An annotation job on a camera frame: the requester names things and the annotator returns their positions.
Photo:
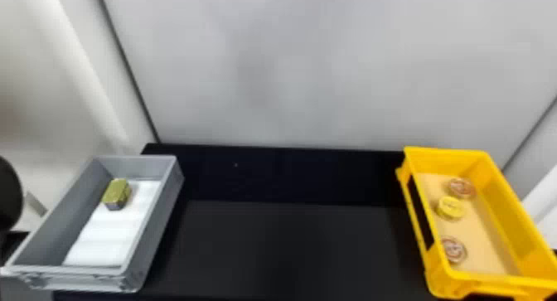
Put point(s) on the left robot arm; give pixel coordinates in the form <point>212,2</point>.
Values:
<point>8,198</point>

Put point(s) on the round yellow can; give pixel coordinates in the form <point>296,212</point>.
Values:
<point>451,207</point>

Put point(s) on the round orange can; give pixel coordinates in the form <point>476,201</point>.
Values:
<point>461,187</point>
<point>453,249</point>

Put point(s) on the white foam insert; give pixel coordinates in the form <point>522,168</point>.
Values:
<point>108,233</point>

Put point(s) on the grey crate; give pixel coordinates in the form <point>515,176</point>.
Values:
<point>52,233</point>

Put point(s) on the yellow crate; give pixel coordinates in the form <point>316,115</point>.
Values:
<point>518,233</point>

